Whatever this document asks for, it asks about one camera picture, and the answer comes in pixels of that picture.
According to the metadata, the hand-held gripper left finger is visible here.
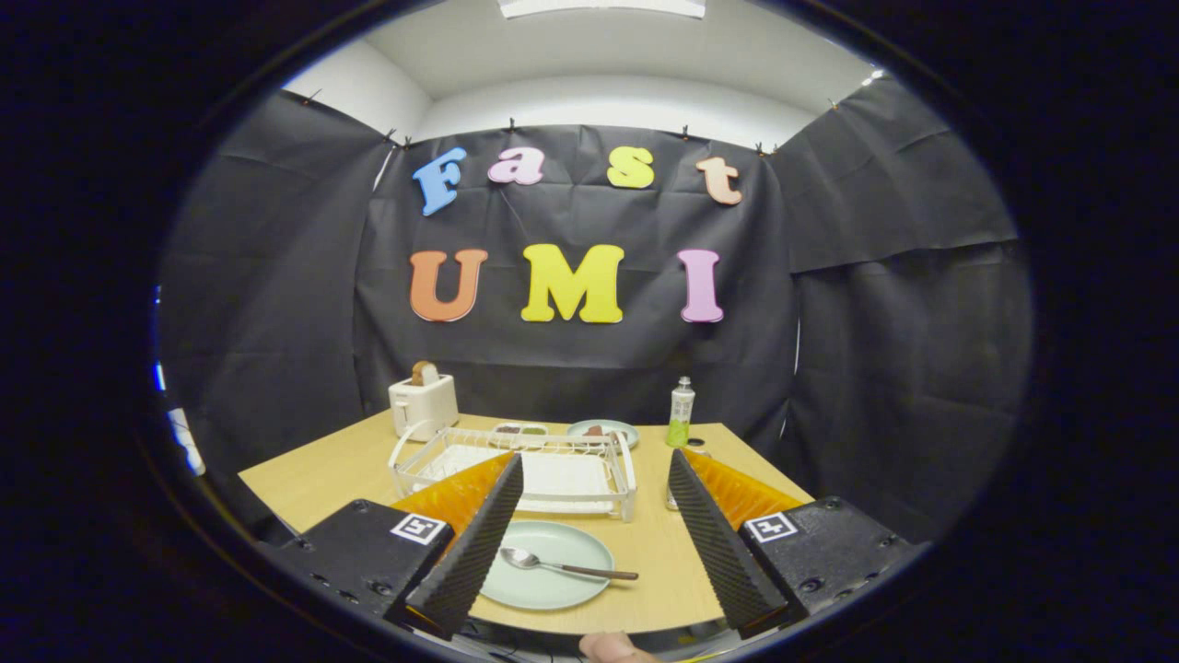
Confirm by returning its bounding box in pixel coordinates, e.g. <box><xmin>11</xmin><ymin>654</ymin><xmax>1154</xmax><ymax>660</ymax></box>
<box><xmin>267</xmin><ymin>451</ymin><xmax>526</xmax><ymax>643</ymax></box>

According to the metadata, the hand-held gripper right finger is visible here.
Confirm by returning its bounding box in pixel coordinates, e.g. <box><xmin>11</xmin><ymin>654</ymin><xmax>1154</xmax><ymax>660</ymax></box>
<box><xmin>667</xmin><ymin>448</ymin><xmax>927</xmax><ymax>641</ymax></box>

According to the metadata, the white wire dish rack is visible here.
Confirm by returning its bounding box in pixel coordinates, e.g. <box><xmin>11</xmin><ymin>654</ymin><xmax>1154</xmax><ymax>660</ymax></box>
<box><xmin>389</xmin><ymin>421</ymin><xmax>638</xmax><ymax>524</ymax></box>

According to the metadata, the white toaster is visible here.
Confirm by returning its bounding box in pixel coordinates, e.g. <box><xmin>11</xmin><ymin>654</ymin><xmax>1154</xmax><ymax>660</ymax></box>
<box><xmin>388</xmin><ymin>374</ymin><xmax>460</xmax><ymax>441</ymax></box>

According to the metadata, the metal wire basket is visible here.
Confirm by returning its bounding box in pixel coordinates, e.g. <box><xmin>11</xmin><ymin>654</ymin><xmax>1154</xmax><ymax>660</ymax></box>
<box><xmin>665</xmin><ymin>448</ymin><xmax>712</xmax><ymax>513</ymax></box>

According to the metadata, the wooden handled metal spoon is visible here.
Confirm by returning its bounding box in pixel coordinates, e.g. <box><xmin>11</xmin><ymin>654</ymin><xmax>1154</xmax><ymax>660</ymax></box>
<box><xmin>498</xmin><ymin>547</ymin><xmax>640</xmax><ymax>582</ymax></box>

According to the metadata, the black backdrop cloth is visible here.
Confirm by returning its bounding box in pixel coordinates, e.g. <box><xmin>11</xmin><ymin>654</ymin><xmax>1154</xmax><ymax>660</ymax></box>
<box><xmin>157</xmin><ymin>74</ymin><xmax>1034</xmax><ymax>544</ymax></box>

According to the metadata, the white ceiling light panel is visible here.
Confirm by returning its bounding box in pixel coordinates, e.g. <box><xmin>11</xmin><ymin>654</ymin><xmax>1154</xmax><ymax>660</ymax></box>
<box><xmin>497</xmin><ymin>0</ymin><xmax>708</xmax><ymax>21</ymax></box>

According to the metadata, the small green plate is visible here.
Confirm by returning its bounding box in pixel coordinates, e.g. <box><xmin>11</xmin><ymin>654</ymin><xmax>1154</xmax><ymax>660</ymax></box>
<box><xmin>566</xmin><ymin>419</ymin><xmax>640</xmax><ymax>449</ymax></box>

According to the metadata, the green drink bottle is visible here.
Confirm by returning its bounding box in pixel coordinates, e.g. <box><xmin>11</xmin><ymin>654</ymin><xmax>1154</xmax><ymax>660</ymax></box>
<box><xmin>666</xmin><ymin>376</ymin><xmax>696</xmax><ymax>449</ymax></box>

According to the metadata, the light green plate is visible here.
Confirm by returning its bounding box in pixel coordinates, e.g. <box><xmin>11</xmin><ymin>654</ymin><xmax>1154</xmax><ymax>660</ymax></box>
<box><xmin>479</xmin><ymin>520</ymin><xmax>616</xmax><ymax>611</ymax></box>

